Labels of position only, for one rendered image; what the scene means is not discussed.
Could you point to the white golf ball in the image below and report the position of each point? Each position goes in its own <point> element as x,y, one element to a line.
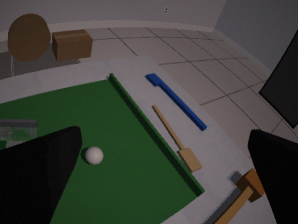
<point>93,155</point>

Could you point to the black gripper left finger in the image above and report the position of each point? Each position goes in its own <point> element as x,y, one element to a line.
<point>33,175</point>

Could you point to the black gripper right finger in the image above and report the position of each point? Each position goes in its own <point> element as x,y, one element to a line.
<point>276,162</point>

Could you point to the green rectangular mat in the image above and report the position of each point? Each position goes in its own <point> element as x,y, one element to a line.
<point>135,183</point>

